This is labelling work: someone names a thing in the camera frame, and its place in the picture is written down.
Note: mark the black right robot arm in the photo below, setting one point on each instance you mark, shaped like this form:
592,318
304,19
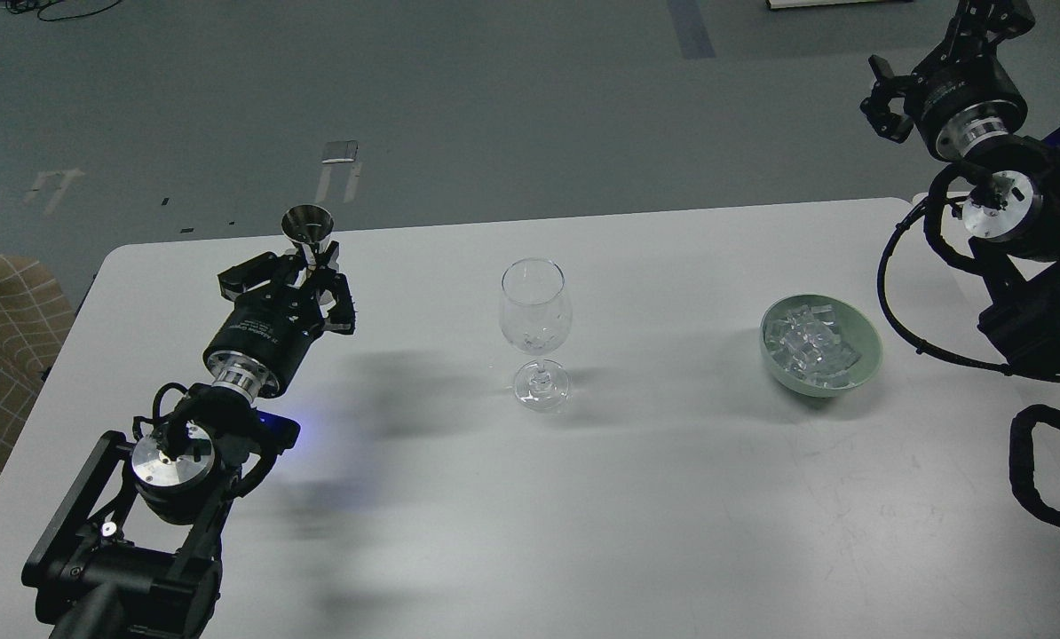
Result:
994,209

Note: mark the green bowl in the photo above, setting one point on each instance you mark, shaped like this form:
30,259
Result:
857,329

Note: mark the steel double jigger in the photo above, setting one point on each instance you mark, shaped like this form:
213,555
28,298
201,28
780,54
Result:
309,228

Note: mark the clear ice cubes pile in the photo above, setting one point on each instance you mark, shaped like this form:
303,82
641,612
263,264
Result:
808,343

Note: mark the clear wine glass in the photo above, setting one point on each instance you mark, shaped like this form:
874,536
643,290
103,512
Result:
536,317

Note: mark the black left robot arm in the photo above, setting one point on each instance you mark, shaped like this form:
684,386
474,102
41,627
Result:
135,547

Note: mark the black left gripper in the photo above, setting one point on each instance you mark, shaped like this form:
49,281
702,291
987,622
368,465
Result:
274,326

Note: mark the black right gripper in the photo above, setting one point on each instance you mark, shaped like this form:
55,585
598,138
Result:
960,97

